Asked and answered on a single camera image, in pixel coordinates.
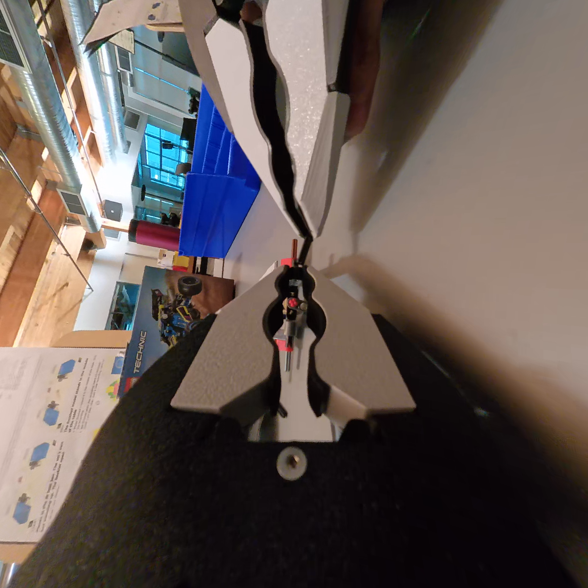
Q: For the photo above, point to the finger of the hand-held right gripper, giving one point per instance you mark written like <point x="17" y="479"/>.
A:
<point x="229" y="82"/>
<point x="303" y="92"/>

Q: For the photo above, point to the blue wall screen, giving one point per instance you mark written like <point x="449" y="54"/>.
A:
<point x="124" y="305"/>

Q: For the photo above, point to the black wall speaker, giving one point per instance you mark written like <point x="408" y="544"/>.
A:
<point x="112" y="209"/>

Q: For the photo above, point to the slim silver air duct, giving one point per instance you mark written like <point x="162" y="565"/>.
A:
<point x="101" y="92"/>

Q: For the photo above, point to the large silver air duct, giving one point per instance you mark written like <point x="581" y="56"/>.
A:
<point x="46" y="105"/>

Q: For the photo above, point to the tagged blue storage bin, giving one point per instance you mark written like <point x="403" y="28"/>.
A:
<point x="216" y="216"/>

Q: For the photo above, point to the yellow storage bin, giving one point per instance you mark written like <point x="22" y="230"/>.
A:
<point x="180" y="262"/>

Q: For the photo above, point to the white air vent grille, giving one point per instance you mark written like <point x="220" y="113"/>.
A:
<point x="9" y="41"/>
<point x="124" y="59"/>
<point x="72" y="202"/>

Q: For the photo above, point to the hanging tan board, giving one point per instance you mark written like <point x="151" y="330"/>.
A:
<point x="119" y="23"/>

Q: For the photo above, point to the lego set box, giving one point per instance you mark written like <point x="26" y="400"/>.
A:
<point x="174" y="312"/>

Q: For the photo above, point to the grey lego chassis assembly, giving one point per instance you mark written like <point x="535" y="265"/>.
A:
<point x="290" y="303"/>

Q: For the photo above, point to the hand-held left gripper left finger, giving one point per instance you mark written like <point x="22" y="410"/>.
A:
<point x="225" y="363"/>

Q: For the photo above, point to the task instruction poster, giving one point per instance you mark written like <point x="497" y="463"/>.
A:
<point x="46" y="436"/>

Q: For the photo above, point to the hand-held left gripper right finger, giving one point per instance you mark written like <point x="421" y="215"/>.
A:
<point x="363" y="363"/>

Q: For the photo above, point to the maroon water bottle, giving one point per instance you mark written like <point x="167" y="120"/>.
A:
<point x="154" y="233"/>

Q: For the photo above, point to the person's right hand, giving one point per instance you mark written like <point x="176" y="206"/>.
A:
<point x="365" y="55"/>

